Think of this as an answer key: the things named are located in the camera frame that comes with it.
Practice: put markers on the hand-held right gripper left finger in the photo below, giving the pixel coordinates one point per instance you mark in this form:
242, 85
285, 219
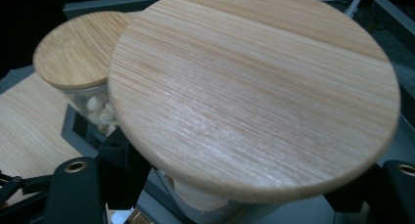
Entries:
125, 171

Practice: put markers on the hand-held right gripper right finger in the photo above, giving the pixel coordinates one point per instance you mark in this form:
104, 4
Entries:
354, 198

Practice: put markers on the dark grey corner shelf rack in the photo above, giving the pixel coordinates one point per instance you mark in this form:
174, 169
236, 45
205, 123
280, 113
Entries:
396, 142

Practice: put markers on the glass jar with chickpeas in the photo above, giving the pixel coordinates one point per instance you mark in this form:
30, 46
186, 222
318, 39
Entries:
78, 51

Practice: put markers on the grey metal stand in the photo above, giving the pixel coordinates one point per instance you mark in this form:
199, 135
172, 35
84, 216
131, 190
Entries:
355, 2

